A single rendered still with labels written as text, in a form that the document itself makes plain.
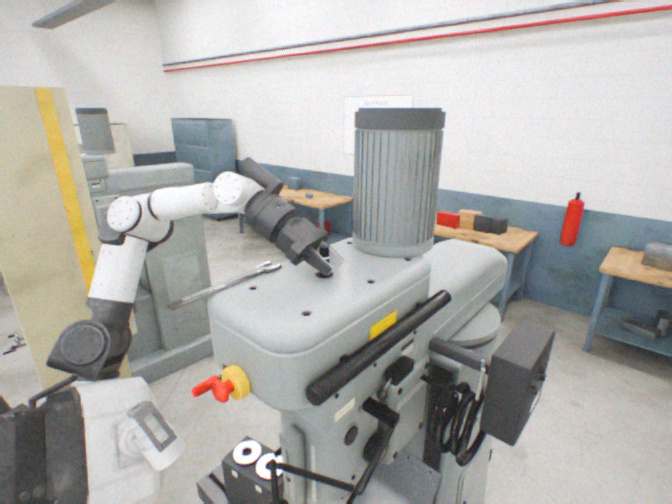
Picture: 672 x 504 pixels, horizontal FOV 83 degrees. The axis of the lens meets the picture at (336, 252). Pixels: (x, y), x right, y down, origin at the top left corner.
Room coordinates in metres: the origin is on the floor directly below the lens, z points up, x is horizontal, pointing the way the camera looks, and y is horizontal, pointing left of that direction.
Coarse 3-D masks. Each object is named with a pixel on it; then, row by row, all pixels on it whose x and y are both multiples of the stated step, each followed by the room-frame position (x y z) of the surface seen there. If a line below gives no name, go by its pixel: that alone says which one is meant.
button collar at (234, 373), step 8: (232, 368) 0.54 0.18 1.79; (240, 368) 0.54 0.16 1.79; (224, 376) 0.54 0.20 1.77; (232, 376) 0.53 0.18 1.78; (240, 376) 0.53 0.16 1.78; (240, 384) 0.52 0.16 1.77; (248, 384) 0.52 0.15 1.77; (232, 392) 0.53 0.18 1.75; (240, 392) 0.51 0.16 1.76; (248, 392) 0.52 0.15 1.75
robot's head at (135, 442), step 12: (144, 420) 0.54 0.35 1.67; (156, 420) 0.55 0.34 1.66; (132, 432) 0.56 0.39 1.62; (156, 432) 0.54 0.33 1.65; (132, 444) 0.54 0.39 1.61; (144, 444) 0.53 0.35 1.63; (180, 444) 0.55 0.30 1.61; (132, 456) 0.54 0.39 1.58; (156, 456) 0.52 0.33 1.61; (168, 456) 0.52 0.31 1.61; (156, 468) 0.52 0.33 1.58
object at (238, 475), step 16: (240, 448) 0.95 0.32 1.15; (256, 448) 0.95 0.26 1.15; (224, 464) 0.90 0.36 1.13; (240, 464) 0.89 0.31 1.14; (256, 464) 0.90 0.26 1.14; (224, 480) 0.91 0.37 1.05; (240, 480) 0.87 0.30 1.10; (256, 480) 0.84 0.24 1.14; (240, 496) 0.88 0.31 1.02; (256, 496) 0.84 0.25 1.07
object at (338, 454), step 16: (288, 416) 0.67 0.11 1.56; (352, 416) 0.63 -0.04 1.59; (368, 416) 0.68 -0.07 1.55; (304, 432) 0.63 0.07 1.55; (320, 432) 0.61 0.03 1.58; (336, 432) 0.61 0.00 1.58; (352, 432) 0.62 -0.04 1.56; (368, 432) 0.68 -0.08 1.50; (320, 448) 0.61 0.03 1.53; (336, 448) 0.61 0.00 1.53; (352, 448) 0.63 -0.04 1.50; (320, 464) 0.61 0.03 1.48; (336, 464) 0.61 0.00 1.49; (352, 464) 0.63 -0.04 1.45; (368, 464) 0.68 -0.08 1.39; (352, 480) 0.64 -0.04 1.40; (320, 496) 0.61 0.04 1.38; (336, 496) 0.61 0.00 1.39
